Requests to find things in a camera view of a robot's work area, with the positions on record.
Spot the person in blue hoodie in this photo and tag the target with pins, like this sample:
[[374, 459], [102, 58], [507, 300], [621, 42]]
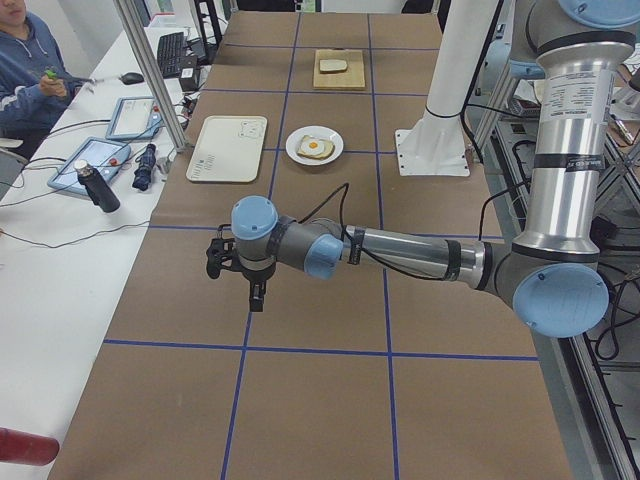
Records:
[[31, 103]]

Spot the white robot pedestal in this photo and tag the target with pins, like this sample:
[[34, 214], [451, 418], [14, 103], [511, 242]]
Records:
[[435, 145]]

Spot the folded navy umbrella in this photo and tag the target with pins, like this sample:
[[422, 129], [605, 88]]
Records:
[[146, 163]]

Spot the black keyboard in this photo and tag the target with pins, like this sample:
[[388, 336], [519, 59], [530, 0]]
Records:
[[169, 53]]

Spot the plain bread slice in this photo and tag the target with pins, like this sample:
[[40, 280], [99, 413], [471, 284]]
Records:
[[332, 66]]

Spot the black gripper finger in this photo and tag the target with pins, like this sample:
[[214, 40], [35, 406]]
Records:
[[256, 296]]

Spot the black computer mouse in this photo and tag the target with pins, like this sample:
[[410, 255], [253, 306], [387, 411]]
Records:
[[131, 78]]

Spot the red cylinder bottle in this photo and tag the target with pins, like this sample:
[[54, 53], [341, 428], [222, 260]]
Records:
[[24, 448]]

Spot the aluminium frame post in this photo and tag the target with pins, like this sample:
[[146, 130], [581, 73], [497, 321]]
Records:
[[144, 56]]

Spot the cream bear tray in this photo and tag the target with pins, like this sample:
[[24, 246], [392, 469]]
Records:
[[228, 150]]

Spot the green handled reacher stick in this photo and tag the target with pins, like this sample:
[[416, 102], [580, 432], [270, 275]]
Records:
[[53, 75]]

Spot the wooden cutting board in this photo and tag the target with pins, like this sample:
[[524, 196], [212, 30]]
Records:
[[351, 80]]

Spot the black water bottle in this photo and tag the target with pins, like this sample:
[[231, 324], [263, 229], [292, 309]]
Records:
[[96, 187]]

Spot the far blue teach pendant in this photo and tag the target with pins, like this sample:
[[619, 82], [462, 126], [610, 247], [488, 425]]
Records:
[[134, 119]]

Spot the bread slice with egg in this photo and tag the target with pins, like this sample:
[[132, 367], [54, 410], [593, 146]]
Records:
[[315, 148]]

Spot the white round plate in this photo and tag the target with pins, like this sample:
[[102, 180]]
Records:
[[295, 137]]

